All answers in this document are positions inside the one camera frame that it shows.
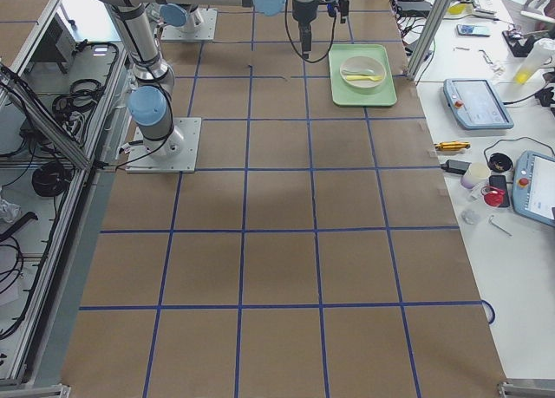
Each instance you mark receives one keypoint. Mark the cream round plate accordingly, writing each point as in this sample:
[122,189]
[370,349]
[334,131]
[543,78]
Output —
[362,65]

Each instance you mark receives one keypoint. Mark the light green plastic tray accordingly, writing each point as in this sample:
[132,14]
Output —
[345,95]

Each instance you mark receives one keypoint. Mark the grey teach pendant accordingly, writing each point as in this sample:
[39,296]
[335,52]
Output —
[476,105]

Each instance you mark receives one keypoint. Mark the black power adapter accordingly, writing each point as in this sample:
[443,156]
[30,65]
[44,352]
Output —
[455,166]

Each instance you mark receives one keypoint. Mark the white plastic cup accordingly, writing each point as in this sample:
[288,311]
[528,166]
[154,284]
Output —
[475,174]

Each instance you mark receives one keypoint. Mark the black bowl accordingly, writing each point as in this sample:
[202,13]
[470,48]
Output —
[500,163]

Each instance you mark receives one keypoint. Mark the black smartphone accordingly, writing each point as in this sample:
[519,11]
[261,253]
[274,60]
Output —
[499,181]

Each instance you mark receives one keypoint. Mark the red round lid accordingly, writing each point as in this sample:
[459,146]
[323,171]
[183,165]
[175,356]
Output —
[493,196]

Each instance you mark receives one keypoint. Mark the silver allen key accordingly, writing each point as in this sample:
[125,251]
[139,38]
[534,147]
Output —
[493,222]

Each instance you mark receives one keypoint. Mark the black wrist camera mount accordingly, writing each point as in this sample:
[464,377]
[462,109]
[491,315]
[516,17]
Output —
[331,7]

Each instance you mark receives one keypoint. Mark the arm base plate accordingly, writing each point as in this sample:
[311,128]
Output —
[179,153]
[200,26]

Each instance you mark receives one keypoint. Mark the aluminium frame post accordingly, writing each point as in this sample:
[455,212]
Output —
[433,22]

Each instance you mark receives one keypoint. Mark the yellow handled tool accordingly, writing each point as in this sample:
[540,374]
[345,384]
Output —
[451,146]

